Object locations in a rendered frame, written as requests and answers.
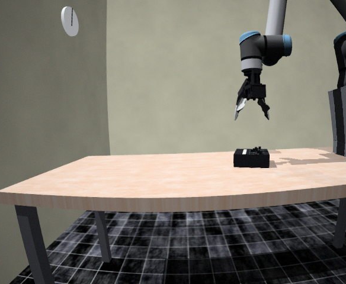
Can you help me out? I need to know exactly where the black lighting desk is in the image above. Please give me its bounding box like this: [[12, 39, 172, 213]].
[[233, 146, 270, 168]]

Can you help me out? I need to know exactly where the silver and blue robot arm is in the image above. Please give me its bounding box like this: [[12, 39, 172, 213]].
[[239, 0, 346, 88]]

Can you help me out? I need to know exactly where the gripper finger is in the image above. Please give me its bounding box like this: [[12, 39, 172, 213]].
[[258, 98, 270, 120], [235, 90, 246, 120]]

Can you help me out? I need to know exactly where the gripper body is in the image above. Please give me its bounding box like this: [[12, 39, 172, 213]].
[[243, 70, 266, 101]]

